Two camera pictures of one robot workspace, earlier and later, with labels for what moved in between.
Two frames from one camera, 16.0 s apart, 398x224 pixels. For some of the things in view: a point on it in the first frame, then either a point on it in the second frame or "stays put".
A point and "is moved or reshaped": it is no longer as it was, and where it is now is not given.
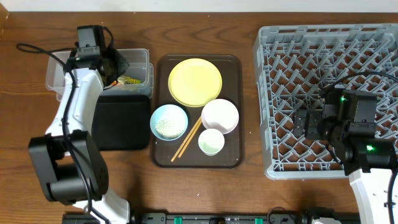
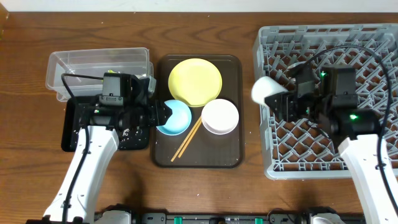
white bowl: x=221 y=114 stays put
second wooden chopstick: x=190 y=138 stays put
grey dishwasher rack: x=295 y=65 stays put
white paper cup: x=211 y=141 to x=263 y=86
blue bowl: x=168 y=122 is moved or reshaped
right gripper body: x=310 y=125 to x=280 y=106
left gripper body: x=117 y=65 to x=144 y=116
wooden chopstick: x=186 y=137 stays put
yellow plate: x=194 y=83 stays put
